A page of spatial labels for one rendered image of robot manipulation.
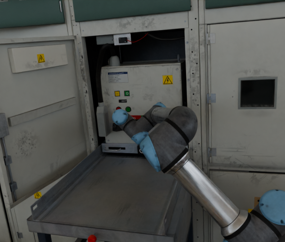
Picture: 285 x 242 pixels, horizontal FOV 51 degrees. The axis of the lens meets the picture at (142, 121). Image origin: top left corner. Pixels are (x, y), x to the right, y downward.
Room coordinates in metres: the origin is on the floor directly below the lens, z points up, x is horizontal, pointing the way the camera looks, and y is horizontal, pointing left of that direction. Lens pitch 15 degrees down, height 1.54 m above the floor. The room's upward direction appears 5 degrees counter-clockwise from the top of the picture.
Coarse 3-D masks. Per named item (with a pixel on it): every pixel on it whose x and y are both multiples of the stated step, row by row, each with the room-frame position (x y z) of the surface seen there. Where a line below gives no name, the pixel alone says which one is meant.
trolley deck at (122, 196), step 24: (96, 168) 1.56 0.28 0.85; (120, 168) 1.54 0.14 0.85; (144, 168) 1.51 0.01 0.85; (72, 192) 1.30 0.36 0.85; (96, 192) 1.28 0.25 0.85; (120, 192) 1.26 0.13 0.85; (144, 192) 1.25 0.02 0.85; (168, 192) 1.23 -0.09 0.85; (48, 216) 1.11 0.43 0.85; (72, 216) 1.09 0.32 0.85; (96, 216) 1.08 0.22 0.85; (120, 216) 1.07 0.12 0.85; (144, 216) 1.05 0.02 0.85; (120, 240) 0.97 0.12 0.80; (144, 240) 0.94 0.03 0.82; (168, 240) 0.92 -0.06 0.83
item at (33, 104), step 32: (0, 64) 1.32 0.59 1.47; (32, 64) 1.44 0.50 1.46; (64, 64) 1.63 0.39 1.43; (0, 96) 1.29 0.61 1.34; (32, 96) 1.44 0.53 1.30; (64, 96) 1.64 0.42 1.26; (0, 128) 1.24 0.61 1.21; (32, 128) 1.41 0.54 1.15; (64, 128) 1.61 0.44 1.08; (0, 160) 1.20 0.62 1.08; (32, 160) 1.38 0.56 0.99; (64, 160) 1.57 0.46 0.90; (32, 192) 1.32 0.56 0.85
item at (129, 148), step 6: (102, 144) 1.76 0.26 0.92; (108, 144) 1.74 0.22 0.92; (114, 144) 1.73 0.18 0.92; (120, 144) 1.72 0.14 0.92; (126, 144) 1.71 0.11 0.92; (132, 144) 1.70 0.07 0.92; (102, 150) 1.76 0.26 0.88; (120, 150) 1.72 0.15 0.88; (126, 150) 1.71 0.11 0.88; (132, 150) 1.70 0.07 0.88
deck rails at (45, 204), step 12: (96, 156) 1.68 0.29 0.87; (84, 168) 1.53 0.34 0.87; (60, 180) 1.30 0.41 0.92; (72, 180) 1.40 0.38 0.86; (48, 192) 1.20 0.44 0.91; (60, 192) 1.28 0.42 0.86; (36, 204) 1.11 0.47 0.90; (48, 204) 1.19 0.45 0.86; (168, 204) 1.12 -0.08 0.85; (36, 216) 1.10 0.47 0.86; (168, 216) 0.98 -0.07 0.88; (168, 228) 0.96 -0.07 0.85
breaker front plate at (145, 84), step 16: (176, 64) 1.63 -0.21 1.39; (128, 80) 1.71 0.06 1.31; (144, 80) 1.68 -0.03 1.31; (160, 80) 1.65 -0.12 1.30; (176, 80) 1.63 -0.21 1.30; (112, 96) 1.74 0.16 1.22; (128, 96) 1.71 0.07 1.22; (144, 96) 1.68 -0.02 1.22; (160, 96) 1.66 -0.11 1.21; (176, 96) 1.63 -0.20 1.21; (112, 112) 1.74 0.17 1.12; (128, 112) 1.71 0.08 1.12; (144, 112) 1.68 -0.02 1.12
